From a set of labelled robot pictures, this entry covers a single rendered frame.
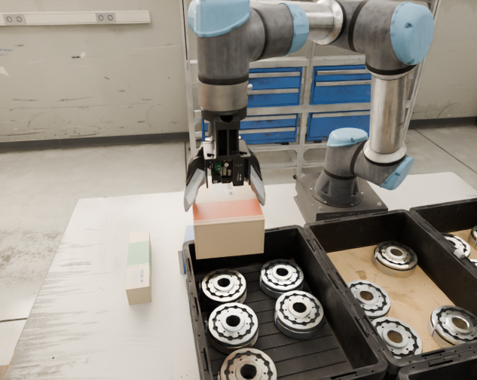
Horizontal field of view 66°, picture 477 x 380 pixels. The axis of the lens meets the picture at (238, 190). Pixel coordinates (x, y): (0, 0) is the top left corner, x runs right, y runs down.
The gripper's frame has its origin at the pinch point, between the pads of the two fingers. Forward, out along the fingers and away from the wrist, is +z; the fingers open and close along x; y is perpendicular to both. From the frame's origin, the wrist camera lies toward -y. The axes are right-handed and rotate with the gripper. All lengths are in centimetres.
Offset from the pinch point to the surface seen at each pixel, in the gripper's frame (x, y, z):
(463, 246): 63, -8, 24
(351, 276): 31.4, -4.3, 26.8
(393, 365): 24.7, 24.8, 16.8
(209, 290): -3.8, -1.9, 24.0
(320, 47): 117, -279, 27
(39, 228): -109, -152, 111
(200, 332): -6.3, 14.3, 16.8
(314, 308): 18.1, 6.6, 23.6
